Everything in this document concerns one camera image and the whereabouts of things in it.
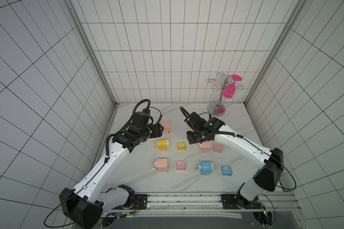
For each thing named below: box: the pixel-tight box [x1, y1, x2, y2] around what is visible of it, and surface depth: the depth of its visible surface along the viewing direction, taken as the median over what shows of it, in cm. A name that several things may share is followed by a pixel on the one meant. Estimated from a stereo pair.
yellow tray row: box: [176, 141, 187, 151], surface depth 94 cm
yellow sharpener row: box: [154, 139, 170, 151], surface depth 89 cm
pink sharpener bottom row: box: [151, 158, 168, 172], surface depth 82 cm
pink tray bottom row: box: [175, 160, 187, 171], surface depth 87 cm
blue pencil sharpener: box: [193, 161, 214, 176], surface depth 80 cm
